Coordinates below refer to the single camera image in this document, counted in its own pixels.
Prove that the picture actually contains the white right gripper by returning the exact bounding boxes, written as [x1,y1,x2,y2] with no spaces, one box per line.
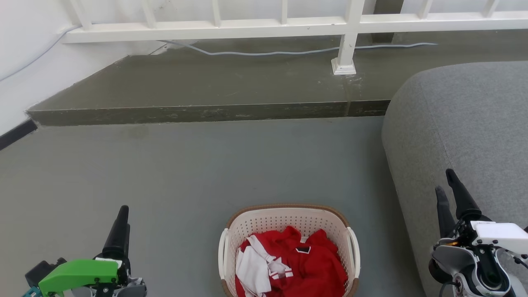
[435,168,528,255]

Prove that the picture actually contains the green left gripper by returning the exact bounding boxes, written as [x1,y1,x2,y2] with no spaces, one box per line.
[38,205,132,297]

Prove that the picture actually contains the cream perforated laundry basket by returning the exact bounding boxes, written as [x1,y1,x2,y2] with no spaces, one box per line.
[218,203,361,297]

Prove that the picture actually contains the grey fabric sofa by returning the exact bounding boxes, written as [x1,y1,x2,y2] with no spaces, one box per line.
[382,61,528,297]

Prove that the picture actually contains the white cloth garment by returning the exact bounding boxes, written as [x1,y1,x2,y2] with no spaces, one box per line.
[236,235,294,297]

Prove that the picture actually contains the black baseboard strip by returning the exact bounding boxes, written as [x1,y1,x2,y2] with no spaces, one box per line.
[0,118,38,151]

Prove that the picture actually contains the red jersey garment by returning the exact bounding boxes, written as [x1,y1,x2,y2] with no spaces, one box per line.
[235,226,348,297]

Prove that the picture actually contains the grey concrete step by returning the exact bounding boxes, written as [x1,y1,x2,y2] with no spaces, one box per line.
[26,31,528,127]

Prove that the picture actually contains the white wooden railing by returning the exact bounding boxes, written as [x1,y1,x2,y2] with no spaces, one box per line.
[62,0,528,76]

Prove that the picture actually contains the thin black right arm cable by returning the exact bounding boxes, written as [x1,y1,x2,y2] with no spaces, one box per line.
[496,247,528,271]

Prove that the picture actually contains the thin grey wall cable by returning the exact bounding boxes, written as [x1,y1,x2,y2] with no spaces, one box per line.
[0,26,438,82]

